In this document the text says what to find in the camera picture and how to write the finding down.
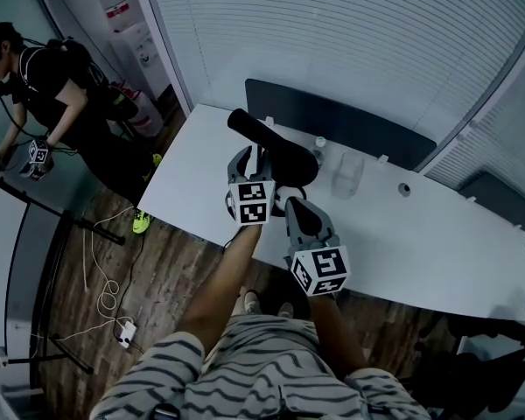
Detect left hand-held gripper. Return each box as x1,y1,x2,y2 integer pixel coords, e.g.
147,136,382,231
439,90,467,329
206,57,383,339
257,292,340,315
224,143,277,227

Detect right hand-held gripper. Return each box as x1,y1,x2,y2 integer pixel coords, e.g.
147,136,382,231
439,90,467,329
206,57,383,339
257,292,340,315
283,196,352,298

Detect person's right forearm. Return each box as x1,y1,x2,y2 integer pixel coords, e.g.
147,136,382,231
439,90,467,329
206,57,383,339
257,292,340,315
315,293,369,374

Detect person's left forearm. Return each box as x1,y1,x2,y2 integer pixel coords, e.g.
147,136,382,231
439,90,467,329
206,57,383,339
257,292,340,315
178,224,263,339

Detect clear plastic cup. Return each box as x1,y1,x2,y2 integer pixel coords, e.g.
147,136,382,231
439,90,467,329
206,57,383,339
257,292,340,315
330,150,366,199

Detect small clear bottle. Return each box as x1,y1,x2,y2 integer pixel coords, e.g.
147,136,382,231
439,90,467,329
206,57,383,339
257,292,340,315
311,136,328,166

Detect person's left shoe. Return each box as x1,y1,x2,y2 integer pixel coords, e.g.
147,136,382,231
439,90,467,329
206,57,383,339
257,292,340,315
242,290,264,317

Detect dark desk divider panel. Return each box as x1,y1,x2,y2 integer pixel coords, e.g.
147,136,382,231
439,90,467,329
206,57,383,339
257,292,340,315
458,170,525,232
244,78,438,173

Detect water jug with red label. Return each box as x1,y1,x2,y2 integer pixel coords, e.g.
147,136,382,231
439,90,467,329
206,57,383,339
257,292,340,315
121,87,165,138
97,0,135,34

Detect white water dispenser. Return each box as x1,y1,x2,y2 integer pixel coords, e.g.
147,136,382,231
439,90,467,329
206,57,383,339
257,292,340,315
108,24,165,102

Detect white window blinds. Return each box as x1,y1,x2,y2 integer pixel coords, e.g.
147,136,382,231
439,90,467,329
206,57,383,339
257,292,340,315
140,0,525,200

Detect striped shirt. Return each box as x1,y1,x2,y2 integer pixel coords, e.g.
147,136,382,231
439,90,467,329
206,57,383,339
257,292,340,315
89,312,426,420

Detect white power strip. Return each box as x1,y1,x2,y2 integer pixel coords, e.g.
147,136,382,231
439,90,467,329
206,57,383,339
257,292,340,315
115,318,138,350

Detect black office chair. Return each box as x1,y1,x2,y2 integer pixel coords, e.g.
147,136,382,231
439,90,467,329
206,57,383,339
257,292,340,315
413,311,525,416

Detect black cable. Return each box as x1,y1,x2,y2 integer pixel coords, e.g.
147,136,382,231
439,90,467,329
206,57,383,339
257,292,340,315
112,216,146,354

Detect white cable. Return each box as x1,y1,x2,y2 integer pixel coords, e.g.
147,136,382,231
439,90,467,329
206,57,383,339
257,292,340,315
54,206,136,343

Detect white table with black frame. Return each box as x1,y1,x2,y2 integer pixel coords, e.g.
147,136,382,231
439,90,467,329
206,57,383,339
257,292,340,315
0,175,127,420

